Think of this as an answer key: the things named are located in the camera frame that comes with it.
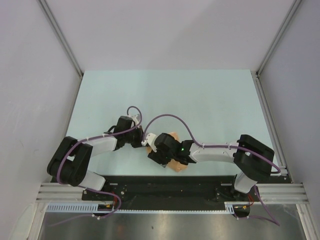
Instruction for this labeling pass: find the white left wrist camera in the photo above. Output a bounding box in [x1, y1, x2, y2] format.
[129, 113, 142, 125]

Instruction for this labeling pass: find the orange cloth napkin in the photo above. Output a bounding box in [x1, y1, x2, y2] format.
[146, 132, 188, 173]

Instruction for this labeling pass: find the white slotted cable duct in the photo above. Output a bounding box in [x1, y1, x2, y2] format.
[46, 201, 236, 215]

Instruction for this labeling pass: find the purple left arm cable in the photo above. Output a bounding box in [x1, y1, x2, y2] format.
[48, 106, 144, 227]

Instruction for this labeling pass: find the aluminium side rail extrusion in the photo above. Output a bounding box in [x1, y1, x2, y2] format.
[251, 71, 290, 176]

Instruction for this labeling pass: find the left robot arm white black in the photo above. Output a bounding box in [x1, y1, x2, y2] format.
[46, 114, 143, 200]

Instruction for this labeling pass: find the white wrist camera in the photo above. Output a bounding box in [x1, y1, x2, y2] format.
[129, 113, 142, 125]
[141, 133, 158, 153]

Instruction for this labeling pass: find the right aluminium frame post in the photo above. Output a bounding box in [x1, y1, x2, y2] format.
[255, 0, 304, 77]

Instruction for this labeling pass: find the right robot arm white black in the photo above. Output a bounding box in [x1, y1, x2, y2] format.
[142, 133, 276, 201]

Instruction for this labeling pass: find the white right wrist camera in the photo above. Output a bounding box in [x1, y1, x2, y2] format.
[141, 133, 158, 153]

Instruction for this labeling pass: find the aluminium frame post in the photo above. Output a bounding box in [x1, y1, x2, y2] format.
[255, 0, 304, 77]
[36, 0, 84, 79]

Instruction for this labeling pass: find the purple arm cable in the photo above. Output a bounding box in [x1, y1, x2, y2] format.
[48, 106, 144, 227]
[142, 114, 281, 227]

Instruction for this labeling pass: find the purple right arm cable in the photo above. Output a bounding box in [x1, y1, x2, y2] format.
[142, 114, 281, 227]

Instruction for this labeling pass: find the left aluminium frame post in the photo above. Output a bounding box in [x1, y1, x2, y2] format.
[36, 0, 84, 79]

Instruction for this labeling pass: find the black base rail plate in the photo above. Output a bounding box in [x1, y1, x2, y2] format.
[51, 174, 292, 216]

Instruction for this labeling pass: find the front aluminium cross rail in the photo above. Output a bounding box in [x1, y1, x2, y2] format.
[36, 183, 83, 203]

